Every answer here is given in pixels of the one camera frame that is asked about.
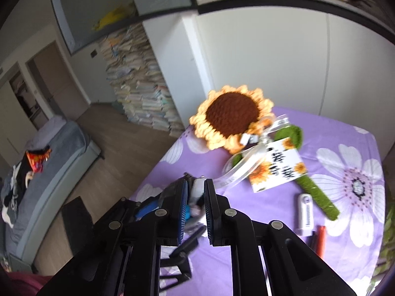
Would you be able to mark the black wall switch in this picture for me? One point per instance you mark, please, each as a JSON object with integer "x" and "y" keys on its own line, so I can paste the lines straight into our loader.
{"x": 93, "y": 54}

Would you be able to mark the orange printed bag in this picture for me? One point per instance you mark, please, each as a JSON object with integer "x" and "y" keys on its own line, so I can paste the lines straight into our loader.
{"x": 37, "y": 160}

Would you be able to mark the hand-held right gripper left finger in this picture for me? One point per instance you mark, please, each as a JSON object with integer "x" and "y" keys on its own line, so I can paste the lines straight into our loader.
{"x": 184, "y": 209}

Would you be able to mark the orange marker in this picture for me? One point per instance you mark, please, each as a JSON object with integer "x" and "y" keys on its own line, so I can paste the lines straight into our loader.
{"x": 322, "y": 240}

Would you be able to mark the green potted plant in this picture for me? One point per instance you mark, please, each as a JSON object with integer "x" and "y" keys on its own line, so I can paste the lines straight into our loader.
{"x": 385, "y": 252}

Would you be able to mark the purple floral tablecloth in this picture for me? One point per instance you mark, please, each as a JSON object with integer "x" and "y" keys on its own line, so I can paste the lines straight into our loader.
{"x": 339, "y": 252}

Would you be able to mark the black pen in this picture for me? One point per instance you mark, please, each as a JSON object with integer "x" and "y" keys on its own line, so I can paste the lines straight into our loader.
{"x": 313, "y": 239}

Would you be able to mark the sunflower print card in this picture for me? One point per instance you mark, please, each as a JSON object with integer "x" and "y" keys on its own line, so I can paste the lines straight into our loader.
{"x": 277, "y": 166}

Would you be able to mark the black white clothes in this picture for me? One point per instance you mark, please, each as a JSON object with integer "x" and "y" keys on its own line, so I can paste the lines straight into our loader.
{"x": 14, "y": 191}

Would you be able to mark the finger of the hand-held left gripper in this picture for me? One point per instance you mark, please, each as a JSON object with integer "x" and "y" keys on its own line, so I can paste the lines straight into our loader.
{"x": 188, "y": 242}
{"x": 146, "y": 209}

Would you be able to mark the dark red clothing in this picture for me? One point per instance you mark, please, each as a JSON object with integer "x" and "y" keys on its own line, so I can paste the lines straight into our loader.
{"x": 27, "y": 285}

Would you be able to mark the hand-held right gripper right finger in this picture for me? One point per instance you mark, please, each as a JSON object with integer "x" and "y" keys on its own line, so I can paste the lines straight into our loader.
{"x": 207, "y": 209}

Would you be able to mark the open wardrobe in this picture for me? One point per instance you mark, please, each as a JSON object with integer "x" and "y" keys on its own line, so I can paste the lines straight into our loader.
{"x": 24, "y": 98}

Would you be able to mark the crochet sunflower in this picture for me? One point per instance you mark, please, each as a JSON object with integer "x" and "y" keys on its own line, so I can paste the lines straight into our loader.
{"x": 231, "y": 114}

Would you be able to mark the white ribbon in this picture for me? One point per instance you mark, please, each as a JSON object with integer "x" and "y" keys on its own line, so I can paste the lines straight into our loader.
{"x": 237, "y": 172}

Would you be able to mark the white correction tape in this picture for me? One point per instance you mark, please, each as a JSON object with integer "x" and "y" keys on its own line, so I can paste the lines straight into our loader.
{"x": 305, "y": 212}

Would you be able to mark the yellow plush toy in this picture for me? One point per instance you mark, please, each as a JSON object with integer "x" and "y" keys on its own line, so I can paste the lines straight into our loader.
{"x": 114, "y": 17}

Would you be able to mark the white bookshelf cabinet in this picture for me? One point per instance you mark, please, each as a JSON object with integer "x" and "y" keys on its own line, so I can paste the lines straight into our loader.
{"x": 262, "y": 52}

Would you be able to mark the tall pile of books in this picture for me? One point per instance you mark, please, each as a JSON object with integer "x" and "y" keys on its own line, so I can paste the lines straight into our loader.
{"x": 139, "y": 92}

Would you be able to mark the white capped pen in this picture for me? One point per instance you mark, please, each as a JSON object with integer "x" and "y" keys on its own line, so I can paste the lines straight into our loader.
{"x": 197, "y": 191}

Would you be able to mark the grey bed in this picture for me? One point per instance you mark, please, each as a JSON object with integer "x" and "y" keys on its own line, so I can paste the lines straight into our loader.
{"x": 61, "y": 148}

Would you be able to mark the wide messy book stack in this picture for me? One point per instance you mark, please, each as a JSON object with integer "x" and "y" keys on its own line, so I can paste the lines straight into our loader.
{"x": 362, "y": 0}

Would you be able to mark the grey dotted pen holder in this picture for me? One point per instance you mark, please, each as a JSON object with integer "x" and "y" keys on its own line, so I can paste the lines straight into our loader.
{"x": 195, "y": 215}

